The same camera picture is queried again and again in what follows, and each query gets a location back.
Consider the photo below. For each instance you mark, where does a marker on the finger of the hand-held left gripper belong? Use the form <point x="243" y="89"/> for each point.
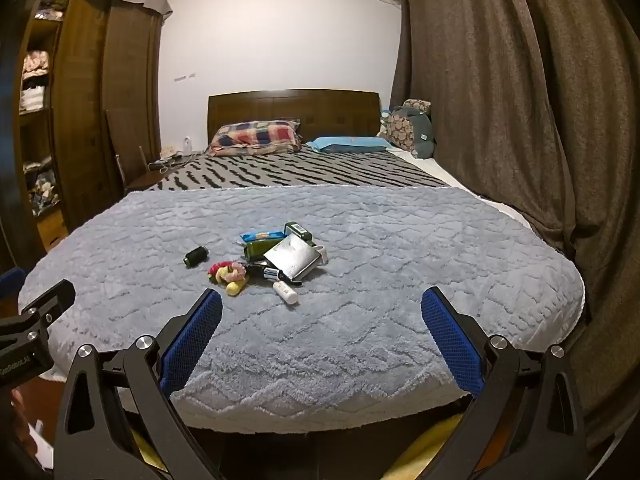
<point x="10" y="282"/>
<point x="50" y="302"/>

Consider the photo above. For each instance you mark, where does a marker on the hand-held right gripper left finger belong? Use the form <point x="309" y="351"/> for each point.
<point x="195" y="345"/>

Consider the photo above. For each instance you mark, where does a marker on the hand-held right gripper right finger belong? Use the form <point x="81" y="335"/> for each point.
<point x="450" y="345"/>

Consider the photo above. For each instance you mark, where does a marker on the pink yellow plush toy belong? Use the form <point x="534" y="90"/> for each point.
<point x="227" y="275"/>

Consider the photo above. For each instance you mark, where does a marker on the black thread spool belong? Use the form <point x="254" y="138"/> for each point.
<point x="195" y="256"/>

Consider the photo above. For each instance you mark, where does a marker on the black tube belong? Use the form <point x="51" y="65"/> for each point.
<point x="270" y="272"/>

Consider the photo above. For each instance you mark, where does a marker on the small white bottle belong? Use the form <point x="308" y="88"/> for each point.
<point x="286" y="292"/>

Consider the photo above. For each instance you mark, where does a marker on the blue snack packet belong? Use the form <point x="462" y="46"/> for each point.
<point x="262" y="235"/>

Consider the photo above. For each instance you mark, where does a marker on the silver pouch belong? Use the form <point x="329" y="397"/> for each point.
<point x="292" y="257"/>

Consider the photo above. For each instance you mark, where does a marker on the dark green small box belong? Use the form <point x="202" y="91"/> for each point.
<point x="297" y="230"/>

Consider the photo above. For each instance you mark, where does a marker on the patterned clothes pile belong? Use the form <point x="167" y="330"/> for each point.
<point x="42" y="190"/>

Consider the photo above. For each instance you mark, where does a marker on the grey fluffy blanket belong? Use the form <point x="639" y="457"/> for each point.
<point x="350" y="320"/>

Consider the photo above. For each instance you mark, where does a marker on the dark wooden nightstand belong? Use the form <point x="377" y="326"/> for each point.
<point x="145" y="180"/>

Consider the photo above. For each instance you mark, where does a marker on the white bed sheet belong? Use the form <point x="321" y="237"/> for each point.
<point x="440" y="167"/>

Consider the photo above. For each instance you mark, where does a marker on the white folded clothes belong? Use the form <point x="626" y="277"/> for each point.
<point x="33" y="97"/>

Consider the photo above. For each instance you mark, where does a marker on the brown wooden wardrobe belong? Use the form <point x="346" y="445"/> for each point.
<point x="85" y="110"/>

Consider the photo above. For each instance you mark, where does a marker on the zebra striped blanket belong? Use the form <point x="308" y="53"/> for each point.
<point x="300" y="170"/>

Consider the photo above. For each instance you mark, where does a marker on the grey plush toy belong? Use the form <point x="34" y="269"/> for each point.
<point x="425" y="137"/>

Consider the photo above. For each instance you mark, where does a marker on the plaid pillow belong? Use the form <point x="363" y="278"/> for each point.
<point x="255" y="137"/>

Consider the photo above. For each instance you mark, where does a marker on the pink folded clothes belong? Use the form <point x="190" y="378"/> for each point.
<point x="36" y="62"/>

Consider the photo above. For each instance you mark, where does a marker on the wood-slice patterned cushion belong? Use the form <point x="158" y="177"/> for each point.
<point x="402" y="127"/>

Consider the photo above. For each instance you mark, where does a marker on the blue pillow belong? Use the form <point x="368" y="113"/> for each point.
<point x="350" y="143"/>

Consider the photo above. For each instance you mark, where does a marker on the brown wooden headboard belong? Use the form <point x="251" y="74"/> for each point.
<point x="300" y="107"/>

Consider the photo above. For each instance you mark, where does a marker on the brown curtain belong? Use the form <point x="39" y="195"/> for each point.
<point x="500" y="85"/>

